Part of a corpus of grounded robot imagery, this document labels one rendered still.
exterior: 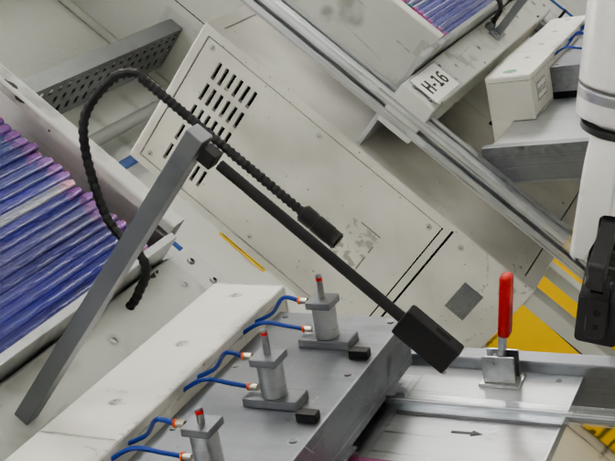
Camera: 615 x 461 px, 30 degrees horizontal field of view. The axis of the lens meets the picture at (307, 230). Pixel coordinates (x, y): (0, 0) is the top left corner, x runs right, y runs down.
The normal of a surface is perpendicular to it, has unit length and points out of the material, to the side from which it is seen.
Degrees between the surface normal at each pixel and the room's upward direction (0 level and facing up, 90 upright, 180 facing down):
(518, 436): 47
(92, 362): 90
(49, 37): 90
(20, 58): 90
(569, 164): 90
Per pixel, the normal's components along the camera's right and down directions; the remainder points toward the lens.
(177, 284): 0.50, -0.68
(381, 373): 0.90, 0.01
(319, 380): -0.15, -0.93
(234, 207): -0.41, 0.36
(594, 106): -0.85, 0.21
